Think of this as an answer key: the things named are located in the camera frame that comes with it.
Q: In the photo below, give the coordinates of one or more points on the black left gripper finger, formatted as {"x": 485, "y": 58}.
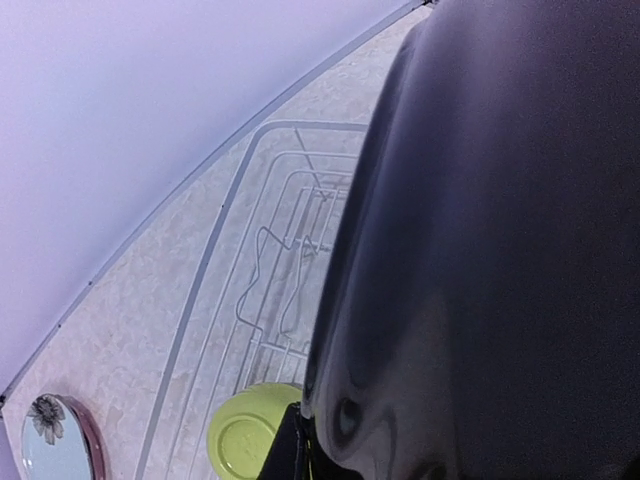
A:
{"x": 290, "y": 454}

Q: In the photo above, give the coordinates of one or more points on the pink polka dot plate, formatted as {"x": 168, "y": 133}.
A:
{"x": 91, "y": 437}

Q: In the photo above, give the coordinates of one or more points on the black rimmed plate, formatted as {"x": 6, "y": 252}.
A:
{"x": 480, "y": 315}

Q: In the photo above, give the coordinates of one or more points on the light teal flower plate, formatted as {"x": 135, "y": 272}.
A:
{"x": 53, "y": 444}

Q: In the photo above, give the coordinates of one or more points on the lime green bowl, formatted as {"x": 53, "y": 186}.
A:
{"x": 243, "y": 429}

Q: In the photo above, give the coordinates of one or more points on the white wire dish rack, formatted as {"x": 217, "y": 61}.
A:
{"x": 250, "y": 311}

